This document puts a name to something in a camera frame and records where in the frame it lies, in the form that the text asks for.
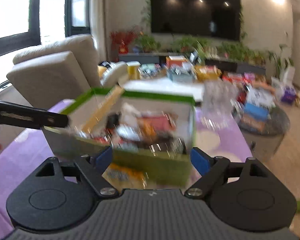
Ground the yellow cracker packet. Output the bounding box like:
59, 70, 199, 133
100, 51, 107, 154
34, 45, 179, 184
102, 164, 147, 191

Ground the clear glass mug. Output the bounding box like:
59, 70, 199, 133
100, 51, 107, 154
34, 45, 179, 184
200, 79, 240, 131

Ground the beige sofa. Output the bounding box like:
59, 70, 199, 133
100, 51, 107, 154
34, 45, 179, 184
6, 34, 129, 111

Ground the blue white carton box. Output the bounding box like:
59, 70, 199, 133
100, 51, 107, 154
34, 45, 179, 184
241, 86, 275, 132

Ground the grey blue storage tray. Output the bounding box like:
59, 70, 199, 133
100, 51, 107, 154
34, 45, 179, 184
167, 67, 195, 83

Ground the green cardboard box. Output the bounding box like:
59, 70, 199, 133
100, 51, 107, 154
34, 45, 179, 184
41, 86, 197, 188

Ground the long gold snack stick packet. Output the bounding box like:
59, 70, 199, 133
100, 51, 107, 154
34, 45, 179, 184
82, 85, 125, 133

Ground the round white coffee table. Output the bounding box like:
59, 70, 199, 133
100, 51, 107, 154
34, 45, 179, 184
117, 75, 204, 102

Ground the black wall television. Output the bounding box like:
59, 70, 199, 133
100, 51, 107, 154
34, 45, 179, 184
150, 0, 241, 41

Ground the purple floral tablecloth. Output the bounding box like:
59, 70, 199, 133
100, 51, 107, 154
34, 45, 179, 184
0, 98, 251, 239

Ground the yellow woven basket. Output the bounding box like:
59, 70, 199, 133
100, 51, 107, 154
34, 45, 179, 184
194, 66, 222, 82

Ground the yellow canister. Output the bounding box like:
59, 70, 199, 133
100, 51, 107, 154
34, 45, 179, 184
126, 61, 141, 80

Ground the dark round side table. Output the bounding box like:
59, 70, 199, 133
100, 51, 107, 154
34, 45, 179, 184
234, 106, 290, 162

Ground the purple gift bag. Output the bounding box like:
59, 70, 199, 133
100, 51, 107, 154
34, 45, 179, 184
281, 86, 296, 105

